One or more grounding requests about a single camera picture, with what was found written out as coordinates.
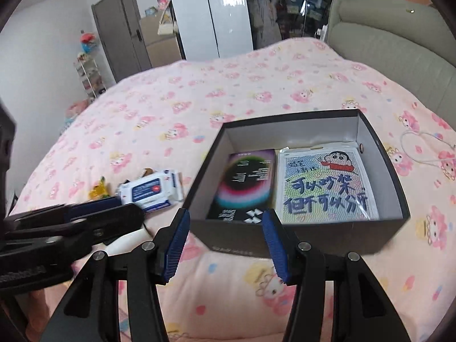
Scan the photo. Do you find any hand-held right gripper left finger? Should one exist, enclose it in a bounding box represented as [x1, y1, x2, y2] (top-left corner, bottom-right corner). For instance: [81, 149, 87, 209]
[46, 208, 191, 342]

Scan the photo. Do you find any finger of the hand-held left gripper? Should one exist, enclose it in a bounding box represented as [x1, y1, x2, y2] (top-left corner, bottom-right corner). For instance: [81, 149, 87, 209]
[0, 203, 145, 258]
[3, 196, 124, 231]

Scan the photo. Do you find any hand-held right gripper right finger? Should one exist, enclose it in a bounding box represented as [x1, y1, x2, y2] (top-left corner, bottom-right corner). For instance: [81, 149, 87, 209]
[262, 208, 411, 342]

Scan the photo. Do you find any black cardboard box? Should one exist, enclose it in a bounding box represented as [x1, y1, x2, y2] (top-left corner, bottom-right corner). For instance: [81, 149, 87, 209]
[187, 109, 411, 260]

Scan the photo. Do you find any white blue wet wipes packet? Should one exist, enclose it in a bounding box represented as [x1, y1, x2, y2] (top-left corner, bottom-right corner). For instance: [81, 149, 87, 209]
[119, 170, 184, 211]

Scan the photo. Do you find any yellow snack packet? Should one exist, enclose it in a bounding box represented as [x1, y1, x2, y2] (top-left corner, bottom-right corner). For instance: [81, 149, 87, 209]
[89, 176, 117, 200]

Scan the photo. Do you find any white object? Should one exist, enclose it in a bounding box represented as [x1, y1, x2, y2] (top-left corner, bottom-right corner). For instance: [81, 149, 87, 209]
[105, 229, 154, 254]

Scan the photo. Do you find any cartoon diamond painting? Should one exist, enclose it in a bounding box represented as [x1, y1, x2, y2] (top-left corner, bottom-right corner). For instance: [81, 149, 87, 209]
[276, 145, 379, 226]

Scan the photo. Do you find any pink plush toy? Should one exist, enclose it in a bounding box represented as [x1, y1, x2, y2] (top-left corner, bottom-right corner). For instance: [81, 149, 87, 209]
[63, 99, 90, 129]

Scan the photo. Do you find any pink printed blanket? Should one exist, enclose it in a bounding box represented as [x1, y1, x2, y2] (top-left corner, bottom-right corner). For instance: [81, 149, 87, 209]
[14, 37, 456, 342]

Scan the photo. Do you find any red blue plush toy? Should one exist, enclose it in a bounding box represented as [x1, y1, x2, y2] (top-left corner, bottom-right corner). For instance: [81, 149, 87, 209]
[79, 32, 97, 56]

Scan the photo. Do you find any brown cardboard carton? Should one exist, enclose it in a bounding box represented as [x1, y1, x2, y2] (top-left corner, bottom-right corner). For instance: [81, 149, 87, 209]
[140, 16, 182, 69]

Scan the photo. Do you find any grey door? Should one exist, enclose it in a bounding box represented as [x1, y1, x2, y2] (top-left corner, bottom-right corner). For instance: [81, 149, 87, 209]
[91, 0, 154, 83]

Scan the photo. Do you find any white bag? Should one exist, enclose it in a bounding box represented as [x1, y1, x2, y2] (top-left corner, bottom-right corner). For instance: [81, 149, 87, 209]
[157, 17, 176, 37]

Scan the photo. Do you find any white wardrobe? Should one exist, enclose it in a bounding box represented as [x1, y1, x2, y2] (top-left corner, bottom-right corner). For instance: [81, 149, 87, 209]
[165, 0, 254, 61]

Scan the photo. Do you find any grey padded headboard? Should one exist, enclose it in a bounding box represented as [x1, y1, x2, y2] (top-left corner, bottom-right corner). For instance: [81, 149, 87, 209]
[325, 0, 456, 131]

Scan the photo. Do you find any glass closet with clothes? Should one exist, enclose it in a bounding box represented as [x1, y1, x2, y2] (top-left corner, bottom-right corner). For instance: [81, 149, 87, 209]
[242, 0, 349, 51]

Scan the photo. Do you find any black booklet with colourful ring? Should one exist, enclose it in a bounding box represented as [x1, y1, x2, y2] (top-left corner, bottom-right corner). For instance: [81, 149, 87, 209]
[207, 148, 277, 226]

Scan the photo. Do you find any white wire shelf rack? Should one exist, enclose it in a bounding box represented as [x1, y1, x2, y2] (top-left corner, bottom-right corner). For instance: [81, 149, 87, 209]
[73, 56, 108, 105]

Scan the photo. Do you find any white cable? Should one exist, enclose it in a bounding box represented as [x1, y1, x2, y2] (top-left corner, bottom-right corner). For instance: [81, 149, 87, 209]
[400, 130, 454, 167]

